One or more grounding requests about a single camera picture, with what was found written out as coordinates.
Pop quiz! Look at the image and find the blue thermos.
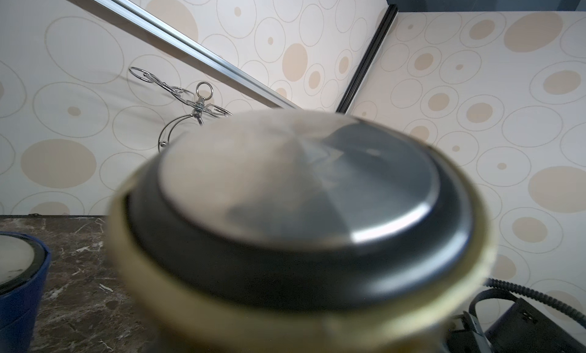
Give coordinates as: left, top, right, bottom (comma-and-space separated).
1, 232, 51, 352

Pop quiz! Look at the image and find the horizontal aluminium rail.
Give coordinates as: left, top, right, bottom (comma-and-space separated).
92, 0, 300, 110

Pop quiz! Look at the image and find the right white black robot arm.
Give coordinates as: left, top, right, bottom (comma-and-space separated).
439, 278, 585, 353

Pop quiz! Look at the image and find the gold thermos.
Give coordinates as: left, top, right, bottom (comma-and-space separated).
105, 110, 498, 352

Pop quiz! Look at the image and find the silver wire cup stand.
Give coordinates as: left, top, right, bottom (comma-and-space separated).
127, 65, 233, 153

